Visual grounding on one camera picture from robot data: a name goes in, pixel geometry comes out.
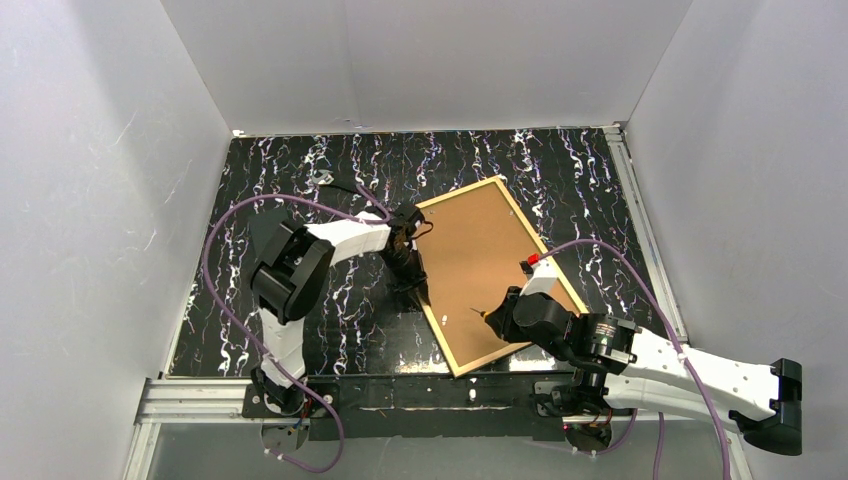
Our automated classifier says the green wooden photo frame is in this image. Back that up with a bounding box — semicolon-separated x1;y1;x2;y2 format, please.
416;176;547;377

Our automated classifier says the orange handled screwdriver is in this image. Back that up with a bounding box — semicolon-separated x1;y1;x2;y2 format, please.
470;308;491;319

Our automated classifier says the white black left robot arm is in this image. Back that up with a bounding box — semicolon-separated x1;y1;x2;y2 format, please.
249;204;429;416

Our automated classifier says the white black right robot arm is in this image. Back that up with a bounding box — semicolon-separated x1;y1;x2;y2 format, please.
480;287;803;456

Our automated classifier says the black small tool on table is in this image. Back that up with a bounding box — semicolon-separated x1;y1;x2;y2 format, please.
309;169;371;198

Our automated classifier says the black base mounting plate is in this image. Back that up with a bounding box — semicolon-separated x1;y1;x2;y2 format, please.
241;370;637;444

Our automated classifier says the black square pad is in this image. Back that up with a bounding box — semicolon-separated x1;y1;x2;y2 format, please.
248;207;290;258

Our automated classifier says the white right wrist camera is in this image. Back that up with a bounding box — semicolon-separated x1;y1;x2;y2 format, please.
520;254;558;296

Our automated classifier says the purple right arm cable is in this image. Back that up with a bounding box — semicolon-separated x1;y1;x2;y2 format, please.
539;238;733;480

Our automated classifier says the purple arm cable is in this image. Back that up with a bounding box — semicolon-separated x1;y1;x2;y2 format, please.
539;238;733;480
201;184;346;476

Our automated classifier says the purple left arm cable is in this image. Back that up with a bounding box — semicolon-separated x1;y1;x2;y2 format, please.
201;184;346;476

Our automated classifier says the aluminium rail right side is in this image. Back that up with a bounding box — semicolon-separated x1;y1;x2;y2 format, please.
602;124;689;343

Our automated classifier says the aluminium rail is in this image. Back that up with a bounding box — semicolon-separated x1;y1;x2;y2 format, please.
602;124;689;343
122;376;753;480

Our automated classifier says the aluminium rail front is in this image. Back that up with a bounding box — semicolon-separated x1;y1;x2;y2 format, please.
122;376;753;480

